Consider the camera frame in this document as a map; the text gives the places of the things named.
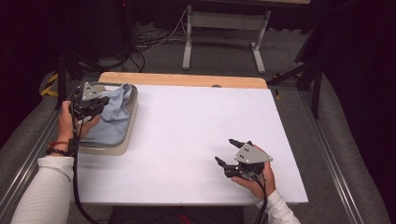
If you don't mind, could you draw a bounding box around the person's dark lap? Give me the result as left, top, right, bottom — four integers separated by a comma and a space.
108, 204, 246, 224

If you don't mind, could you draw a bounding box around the person's left hand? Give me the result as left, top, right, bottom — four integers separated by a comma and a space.
57, 100, 103, 145

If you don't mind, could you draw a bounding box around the bundle of floor cables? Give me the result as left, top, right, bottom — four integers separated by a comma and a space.
124, 6, 191, 73

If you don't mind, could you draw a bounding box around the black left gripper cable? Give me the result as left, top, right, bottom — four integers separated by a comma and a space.
69, 89, 101, 224

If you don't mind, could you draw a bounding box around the aluminium floor rail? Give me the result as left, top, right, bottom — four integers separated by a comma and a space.
0, 80, 86, 216
298, 90, 365, 224

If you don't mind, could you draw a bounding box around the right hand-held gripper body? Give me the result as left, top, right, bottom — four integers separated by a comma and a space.
223, 141, 274, 181

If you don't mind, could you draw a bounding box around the black metal stand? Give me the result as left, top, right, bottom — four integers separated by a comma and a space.
267, 15, 325, 119
54, 0, 138, 110

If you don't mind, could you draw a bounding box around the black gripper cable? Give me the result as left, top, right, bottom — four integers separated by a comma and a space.
69, 89, 101, 224
247, 173, 269, 224

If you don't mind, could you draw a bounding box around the light blue tank top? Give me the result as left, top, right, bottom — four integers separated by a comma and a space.
81, 83, 134, 147

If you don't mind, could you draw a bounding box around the red string bracelet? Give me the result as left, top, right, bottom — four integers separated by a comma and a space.
48, 140, 70, 149

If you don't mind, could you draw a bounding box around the white metal desk frame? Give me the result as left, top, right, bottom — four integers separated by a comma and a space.
181, 4, 272, 75

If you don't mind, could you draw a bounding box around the black bead bracelet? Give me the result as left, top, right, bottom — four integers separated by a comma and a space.
46, 147, 71, 158

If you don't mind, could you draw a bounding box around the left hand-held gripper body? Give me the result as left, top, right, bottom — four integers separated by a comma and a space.
71, 81, 105, 119

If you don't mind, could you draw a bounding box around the yellow black hazard tape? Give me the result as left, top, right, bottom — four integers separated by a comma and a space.
272, 73, 304, 101
40, 73, 82, 98

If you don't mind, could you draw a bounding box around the person's right hand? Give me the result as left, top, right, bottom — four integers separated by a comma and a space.
231, 144, 277, 201

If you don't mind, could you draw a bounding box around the beige basket with grey rim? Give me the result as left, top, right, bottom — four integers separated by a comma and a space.
74, 81, 139, 157

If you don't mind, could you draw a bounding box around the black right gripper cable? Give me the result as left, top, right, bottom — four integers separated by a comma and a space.
247, 173, 269, 224

